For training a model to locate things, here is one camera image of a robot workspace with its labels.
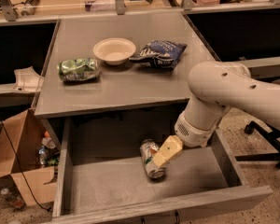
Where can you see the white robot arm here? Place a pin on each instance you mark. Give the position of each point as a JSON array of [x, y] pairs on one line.
[[216, 87]]

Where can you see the grey open drawer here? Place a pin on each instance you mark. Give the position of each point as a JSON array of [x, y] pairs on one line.
[[102, 179]]

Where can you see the grey counter cabinet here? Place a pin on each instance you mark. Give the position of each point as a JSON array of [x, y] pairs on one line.
[[128, 86]]

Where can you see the grey bracket left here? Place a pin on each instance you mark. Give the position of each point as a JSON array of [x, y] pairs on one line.
[[27, 80]]

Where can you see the green chip bag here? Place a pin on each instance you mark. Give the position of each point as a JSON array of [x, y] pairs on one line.
[[78, 70]]

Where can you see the plastic bottle on floor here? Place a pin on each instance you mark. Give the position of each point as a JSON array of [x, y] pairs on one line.
[[12, 198]]

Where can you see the white paper bowl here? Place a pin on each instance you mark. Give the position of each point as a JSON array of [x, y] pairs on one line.
[[114, 51]]

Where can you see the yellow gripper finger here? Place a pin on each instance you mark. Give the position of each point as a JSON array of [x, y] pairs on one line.
[[172, 147]]

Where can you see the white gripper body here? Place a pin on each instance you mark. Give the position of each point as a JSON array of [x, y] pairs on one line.
[[191, 132]]

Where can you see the black office chair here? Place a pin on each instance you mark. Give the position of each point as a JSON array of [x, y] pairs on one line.
[[272, 137]]

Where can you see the brown cardboard box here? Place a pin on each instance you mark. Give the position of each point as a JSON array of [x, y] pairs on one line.
[[20, 139]]

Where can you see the blue chip bag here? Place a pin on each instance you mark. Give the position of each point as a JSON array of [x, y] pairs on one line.
[[163, 54]]

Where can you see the bottles in cardboard box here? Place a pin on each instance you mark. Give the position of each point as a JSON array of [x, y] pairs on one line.
[[48, 154]]

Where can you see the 7up soda can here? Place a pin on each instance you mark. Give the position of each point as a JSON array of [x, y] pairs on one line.
[[148, 149]]

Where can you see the grey metal post left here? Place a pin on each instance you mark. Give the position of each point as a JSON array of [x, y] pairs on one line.
[[10, 13]]

